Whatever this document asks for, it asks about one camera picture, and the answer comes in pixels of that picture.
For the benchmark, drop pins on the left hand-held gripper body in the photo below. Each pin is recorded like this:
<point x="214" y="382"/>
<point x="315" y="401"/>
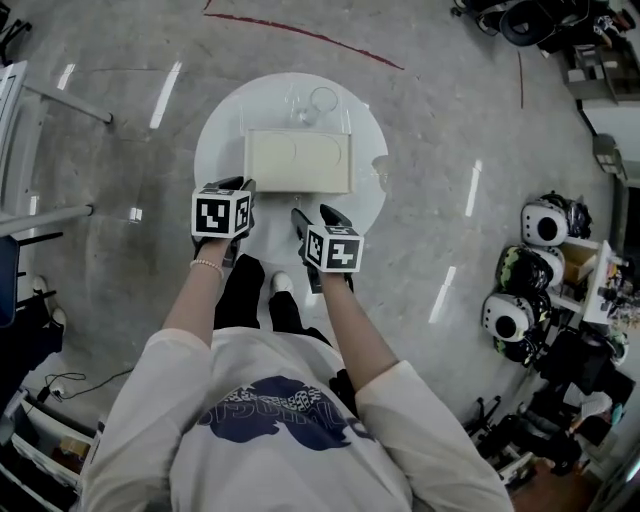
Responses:
<point x="215" y="212"/>

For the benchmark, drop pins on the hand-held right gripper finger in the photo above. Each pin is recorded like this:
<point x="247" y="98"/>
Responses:
<point x="334" y="217"/>
<point x="301" y="223"/>

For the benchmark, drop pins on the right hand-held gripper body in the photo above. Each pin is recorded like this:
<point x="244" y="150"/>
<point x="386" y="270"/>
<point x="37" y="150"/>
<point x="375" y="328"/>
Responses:
<point x="340" y="250"/>

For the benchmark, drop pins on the cream box with drawer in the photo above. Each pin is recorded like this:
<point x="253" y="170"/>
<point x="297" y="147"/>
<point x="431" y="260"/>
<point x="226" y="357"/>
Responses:
<point x="298" y="159"/>

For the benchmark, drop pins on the person's left forearm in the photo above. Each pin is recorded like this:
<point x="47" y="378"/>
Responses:
<point x="192" y="300"/>

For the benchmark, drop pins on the person's right forearm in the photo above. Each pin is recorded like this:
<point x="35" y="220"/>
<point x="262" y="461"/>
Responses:
<point x="357" y="335"/>

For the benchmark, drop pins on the cardboard box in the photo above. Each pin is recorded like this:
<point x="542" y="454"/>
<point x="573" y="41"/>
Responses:
<point x="600" y="75"/>

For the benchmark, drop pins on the person's white shoe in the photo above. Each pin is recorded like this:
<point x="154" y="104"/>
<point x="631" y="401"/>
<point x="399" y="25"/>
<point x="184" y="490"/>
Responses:
<point x="40" y="287"/>
<point x="58" y="317"/>
<point x="281" y="283"/>

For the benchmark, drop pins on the clear acrylic stand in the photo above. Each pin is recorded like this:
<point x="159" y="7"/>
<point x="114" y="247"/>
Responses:
<point x="295" y="114"/>

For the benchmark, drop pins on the person's black trousers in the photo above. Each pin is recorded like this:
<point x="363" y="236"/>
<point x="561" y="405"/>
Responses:
<point x="242" y="295"/>

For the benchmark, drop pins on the clear plastic cup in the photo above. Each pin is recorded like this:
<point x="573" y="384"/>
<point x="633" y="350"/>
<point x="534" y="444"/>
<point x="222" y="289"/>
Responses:
<point x="323" y="104"/>

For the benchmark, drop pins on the white black capsule backpack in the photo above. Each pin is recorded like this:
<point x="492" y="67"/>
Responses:
<point x="542" y="227"/>
<point x="510" y="325"/>
<point x="525" y="270"/>

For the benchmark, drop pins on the person's white printed shirt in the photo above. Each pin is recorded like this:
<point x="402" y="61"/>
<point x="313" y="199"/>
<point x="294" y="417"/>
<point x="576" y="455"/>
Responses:
<point x="280" y="450"/>

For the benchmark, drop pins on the blue chair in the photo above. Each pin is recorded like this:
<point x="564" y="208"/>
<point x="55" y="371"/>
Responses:
<point x="7" y="280"/>

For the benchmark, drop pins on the white storage shelf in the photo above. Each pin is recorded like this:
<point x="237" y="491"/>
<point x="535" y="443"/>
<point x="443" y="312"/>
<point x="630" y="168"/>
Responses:
<point x="597" y="285"/>

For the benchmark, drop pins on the black office chair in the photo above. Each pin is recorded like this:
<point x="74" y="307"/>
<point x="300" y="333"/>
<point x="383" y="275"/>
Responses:
<point x="525" y="22"/>

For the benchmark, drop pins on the grey metal frame bar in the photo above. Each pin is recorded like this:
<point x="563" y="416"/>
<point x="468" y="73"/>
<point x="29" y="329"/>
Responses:
<point x="45" y="217"/>
<point x="65" y="102"/>

